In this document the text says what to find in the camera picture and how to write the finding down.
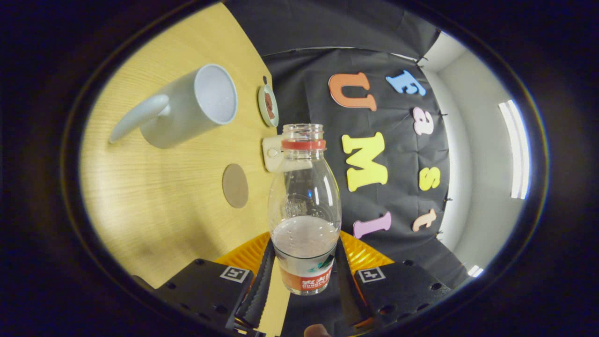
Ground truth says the white toaster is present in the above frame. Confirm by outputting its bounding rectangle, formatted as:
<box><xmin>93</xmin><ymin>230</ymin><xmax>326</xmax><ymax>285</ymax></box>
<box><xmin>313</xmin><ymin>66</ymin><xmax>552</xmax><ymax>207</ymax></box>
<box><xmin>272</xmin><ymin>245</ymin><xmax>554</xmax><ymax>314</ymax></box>
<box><xmin>262</xmin><ymin>135</ymin><xmax>313</xmax><ymax>173</ymax></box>

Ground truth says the pale grey cup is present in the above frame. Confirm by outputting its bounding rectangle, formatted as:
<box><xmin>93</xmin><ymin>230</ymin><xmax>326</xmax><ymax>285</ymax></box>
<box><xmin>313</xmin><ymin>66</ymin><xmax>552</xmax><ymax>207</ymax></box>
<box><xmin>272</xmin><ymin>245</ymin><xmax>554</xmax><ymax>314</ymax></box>
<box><xmin>109</xmin><ymin>64</ymin><xmax>238</xmax><ymax>149</ymax></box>

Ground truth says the wooden table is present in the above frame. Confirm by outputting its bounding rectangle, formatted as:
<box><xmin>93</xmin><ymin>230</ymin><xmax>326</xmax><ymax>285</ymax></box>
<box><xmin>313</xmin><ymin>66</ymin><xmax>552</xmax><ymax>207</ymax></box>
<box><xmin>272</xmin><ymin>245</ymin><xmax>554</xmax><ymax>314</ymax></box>
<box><xmin>80</xmin><ymin>2</ymin><xmax>291</xmax><ymax>337</ymax></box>

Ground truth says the clear plastic juice bottle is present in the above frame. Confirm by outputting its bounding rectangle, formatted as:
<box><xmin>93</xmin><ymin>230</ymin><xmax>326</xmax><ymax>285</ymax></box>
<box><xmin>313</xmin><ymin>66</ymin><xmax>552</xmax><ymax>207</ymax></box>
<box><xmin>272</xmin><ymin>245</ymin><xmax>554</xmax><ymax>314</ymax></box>
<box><xmin>267</xmin><ymin>124</ymin><xmax>342</xmax><ymax>296</ymax></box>

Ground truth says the pale green plate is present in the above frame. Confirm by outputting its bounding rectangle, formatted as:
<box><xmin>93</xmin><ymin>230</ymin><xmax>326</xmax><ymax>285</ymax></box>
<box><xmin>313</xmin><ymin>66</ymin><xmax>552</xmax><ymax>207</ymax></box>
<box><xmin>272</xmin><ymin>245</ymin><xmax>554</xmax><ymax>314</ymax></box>
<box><xmin>257</xmin><ymin>83</ymin><xmax>279</xmax><ymax>128</ymax></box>

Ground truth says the black backdrop cloth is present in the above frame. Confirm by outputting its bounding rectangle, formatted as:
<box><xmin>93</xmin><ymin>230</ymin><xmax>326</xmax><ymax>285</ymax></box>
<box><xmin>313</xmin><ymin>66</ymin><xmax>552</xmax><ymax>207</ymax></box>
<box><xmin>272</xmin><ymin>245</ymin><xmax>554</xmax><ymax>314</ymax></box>
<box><xmin>225</xmin><ymin>0</ymin><xmax>468</xmax><ymax>337</ymax></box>

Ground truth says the round brown coaster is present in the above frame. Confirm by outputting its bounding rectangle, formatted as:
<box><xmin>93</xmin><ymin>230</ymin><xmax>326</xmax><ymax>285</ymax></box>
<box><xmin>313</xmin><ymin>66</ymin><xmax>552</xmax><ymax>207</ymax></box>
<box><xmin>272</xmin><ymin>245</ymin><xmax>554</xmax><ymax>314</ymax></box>
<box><xmin>222</xmin><ymin>163</ymin><xmax>249</xmax><ymax>209</ymax></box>

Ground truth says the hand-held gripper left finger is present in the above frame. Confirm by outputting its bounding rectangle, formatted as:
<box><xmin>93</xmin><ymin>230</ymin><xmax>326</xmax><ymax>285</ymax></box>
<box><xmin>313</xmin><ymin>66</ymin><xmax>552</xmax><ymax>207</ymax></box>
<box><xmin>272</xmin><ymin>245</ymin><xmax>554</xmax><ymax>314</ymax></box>
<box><xmin>131</xmin><ymin>232</ymin><xmax>277</xmax><ymax>330</ymax></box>

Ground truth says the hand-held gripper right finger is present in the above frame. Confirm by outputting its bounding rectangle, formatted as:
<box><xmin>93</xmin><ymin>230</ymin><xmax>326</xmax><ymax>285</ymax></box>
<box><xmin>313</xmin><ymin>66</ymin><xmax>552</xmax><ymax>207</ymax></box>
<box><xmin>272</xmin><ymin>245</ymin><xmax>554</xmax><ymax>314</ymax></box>
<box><xmin>335</xmin><ymin>231</ymin><xmax>452</xmax><ymax>328</ymax></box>

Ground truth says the long ceiling light panel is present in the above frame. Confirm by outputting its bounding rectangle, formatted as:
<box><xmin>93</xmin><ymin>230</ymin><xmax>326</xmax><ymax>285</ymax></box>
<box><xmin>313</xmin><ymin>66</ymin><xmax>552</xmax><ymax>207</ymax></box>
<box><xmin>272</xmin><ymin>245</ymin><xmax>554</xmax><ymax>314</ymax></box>
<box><xmin>498</xmin><ymin>100</ymin><xmax>531</xmax><ymax>200</ymax></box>

